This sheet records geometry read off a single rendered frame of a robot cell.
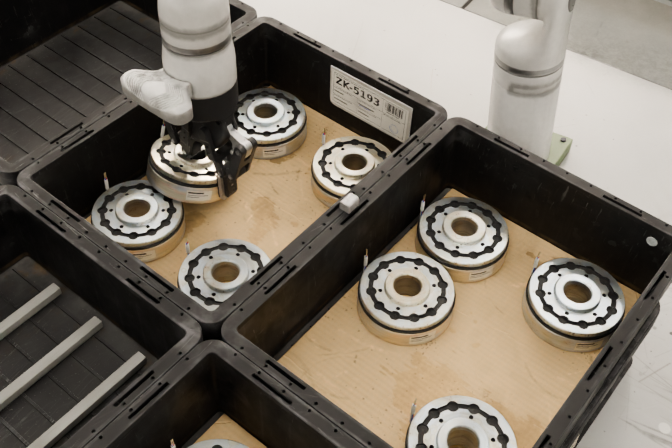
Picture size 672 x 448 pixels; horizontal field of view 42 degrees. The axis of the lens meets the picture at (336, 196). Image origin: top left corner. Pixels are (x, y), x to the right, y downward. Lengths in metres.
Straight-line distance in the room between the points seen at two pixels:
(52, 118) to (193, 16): 0.40
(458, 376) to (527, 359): 0.08
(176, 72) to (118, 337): 0.28
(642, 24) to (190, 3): 2.24
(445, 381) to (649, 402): 0.30
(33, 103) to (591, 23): 2.03
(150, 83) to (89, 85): 0.35
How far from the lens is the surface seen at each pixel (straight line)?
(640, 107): 1.47
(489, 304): 0.97
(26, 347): 0.96
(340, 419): 0.76
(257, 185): 1.07
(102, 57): 1.29
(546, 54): 1.13
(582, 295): 0.98
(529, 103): 1.19
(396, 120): 1.07
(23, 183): 0.97
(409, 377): 0.91
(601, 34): 2.86
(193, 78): 0.89
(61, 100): 1.22
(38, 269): 1.02
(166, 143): 1.06
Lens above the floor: 1.60
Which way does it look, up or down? 47 degrees down
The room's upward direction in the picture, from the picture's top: 2 degrees clockwise
